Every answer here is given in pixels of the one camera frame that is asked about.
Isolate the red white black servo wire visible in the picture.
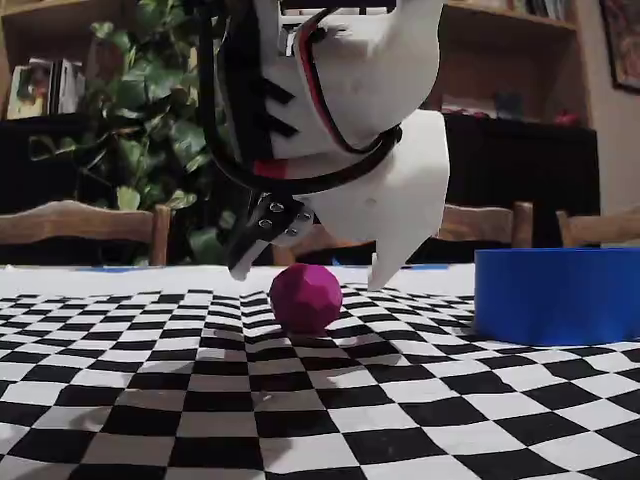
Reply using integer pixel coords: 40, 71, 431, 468
294, 9, 401, 155

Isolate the green leafy pothos plant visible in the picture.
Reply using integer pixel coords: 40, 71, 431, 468
27, 0, 251, 266

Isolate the black camera cable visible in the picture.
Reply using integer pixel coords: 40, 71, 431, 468
197, 0, 404, 197

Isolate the black white checkered cloth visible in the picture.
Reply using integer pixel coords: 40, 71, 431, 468
0, 264, 640, 480

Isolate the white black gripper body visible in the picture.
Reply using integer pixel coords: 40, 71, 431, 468
214, 0, 444, 180

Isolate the framed photo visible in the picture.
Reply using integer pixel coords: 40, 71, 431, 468
7, 64, 51, 120

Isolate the pink faceted ball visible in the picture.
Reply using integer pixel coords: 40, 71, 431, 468
268, 263, 344, 336

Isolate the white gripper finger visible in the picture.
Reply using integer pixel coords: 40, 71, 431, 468
299, 110, 452, 292
227, 192, 319, 282

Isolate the light wooden bookshelf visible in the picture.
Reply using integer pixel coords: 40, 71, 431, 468
0, 0, 596, 126

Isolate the white book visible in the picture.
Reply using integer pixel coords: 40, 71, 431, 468
49, 58, 86, 115

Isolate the dark wooden cabinet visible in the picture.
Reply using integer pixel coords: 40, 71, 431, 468
0, 112, 601, 266

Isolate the framed wall picture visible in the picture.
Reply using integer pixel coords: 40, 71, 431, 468
598, 0, 640, 95

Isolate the red white flat box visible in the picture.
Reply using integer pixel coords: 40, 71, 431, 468
442, 102, 496, 119

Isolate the blue round box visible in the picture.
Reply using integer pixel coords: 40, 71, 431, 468
473, 247, 640, 347

